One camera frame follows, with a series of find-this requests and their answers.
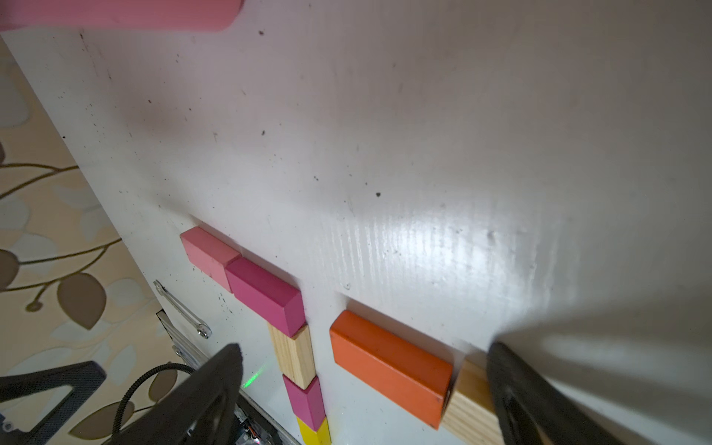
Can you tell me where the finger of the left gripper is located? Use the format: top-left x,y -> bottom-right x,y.
0,360 -> 108,445

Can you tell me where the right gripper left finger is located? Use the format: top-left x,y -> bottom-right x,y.
109,343 -> 244,444

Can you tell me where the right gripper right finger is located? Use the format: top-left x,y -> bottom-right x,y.
486,341 -> 620,444

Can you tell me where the wooden block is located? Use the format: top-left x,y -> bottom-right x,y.
441,360 -> 504,445
268,324 -> 316,389

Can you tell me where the magenta block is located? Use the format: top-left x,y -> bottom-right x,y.
282,375 -> 326,431
225,258 -> 306,337

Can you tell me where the yellow block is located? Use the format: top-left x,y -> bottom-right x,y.
297,418 -> 332,445

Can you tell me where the orange block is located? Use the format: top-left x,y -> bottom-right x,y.
329,310 -> 454,430

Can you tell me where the light pink block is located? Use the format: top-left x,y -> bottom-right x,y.
180,227 -> 241,292

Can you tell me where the pink plastic toolbox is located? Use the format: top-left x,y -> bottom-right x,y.
1,0 -> 243,32

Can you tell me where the small silver wrench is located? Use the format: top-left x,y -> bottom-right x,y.
153,280 -> 212,339

